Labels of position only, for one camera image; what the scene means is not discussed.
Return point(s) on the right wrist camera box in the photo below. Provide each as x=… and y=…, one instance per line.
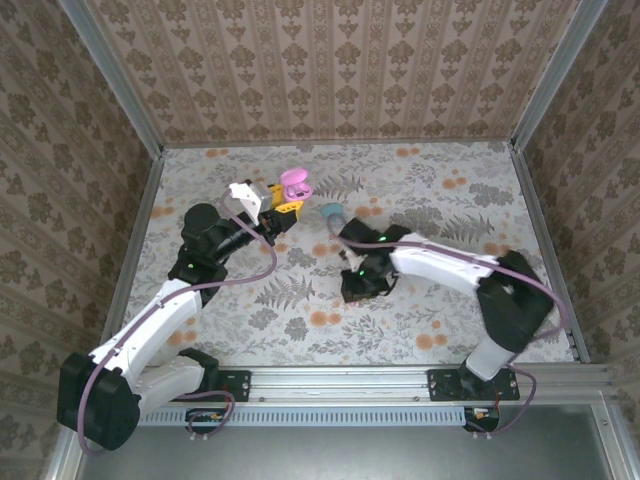
x=352, y=260

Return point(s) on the aluminium frame post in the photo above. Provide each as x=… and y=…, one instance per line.
x=556, y=75
x=117, y=82

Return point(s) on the aluminium side rail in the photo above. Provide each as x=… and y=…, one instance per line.
x=535, y=210
x=140, y=225

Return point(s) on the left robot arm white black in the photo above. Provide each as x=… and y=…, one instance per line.
x=150, y=320

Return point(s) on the grey metal panel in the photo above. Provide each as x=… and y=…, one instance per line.
x=350, y=455

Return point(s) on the aluminium lower frame bar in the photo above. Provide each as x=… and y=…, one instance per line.
x=60, y=460
x=607, y=450

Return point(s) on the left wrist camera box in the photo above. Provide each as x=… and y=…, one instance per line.
x=262, y=197

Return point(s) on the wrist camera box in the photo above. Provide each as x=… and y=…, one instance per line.
x=352, y=260
x=262, y=197

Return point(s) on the long aluminium mounting rail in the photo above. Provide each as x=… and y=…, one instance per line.
x=340, y=382

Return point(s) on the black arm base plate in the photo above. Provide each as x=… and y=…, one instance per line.
x=240, y=385
x=440, y=385

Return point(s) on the floral patterned tablecloth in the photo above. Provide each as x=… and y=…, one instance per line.
x=300, y=340

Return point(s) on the blue earbud charging case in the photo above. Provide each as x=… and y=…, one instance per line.
x=332, y=209

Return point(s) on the pink earbud charging case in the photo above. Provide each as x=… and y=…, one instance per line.
x=295, y=179

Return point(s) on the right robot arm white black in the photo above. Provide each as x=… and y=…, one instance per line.
x=440, y=265

